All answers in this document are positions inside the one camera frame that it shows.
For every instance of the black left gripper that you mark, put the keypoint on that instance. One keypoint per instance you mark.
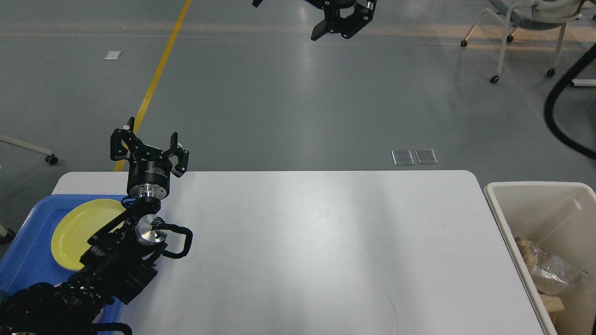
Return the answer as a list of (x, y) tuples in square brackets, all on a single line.
[(147, 178)]

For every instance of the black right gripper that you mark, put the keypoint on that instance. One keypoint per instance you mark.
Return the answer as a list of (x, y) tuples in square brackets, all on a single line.
[(344, 17)]

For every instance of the yellow plastic plate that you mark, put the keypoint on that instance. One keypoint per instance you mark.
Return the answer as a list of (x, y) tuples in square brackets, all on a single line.
[(70, 238)]

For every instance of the brown paper ball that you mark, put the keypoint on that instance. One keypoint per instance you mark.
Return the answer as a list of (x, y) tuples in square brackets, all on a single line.
[(526, 250)]

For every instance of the clear plastic bottle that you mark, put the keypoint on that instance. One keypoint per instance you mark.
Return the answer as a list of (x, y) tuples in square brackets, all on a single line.
[(551, 274)]

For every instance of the brown paper bag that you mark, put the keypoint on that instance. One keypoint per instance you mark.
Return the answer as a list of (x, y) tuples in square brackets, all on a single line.
[(552, 303)]

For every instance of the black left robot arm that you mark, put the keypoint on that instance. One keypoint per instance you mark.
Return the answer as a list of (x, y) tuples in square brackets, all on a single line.
[(121, 259)]

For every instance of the white caster leg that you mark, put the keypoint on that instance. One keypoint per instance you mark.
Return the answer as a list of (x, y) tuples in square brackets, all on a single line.
[(50, 157)]

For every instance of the blue plastic tray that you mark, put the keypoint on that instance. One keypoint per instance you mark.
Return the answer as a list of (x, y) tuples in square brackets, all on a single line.
[(28, 260)]

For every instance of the floor outlet plate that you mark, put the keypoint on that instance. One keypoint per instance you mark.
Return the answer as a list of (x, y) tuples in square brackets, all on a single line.
[(402, 157), (426, 157)]

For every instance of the white office chair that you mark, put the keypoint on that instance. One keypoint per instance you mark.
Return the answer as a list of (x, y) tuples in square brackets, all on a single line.
[(531, 15)]

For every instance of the beige plastic bin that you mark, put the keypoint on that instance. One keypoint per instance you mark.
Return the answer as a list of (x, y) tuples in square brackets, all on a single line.
[(561, 218)]

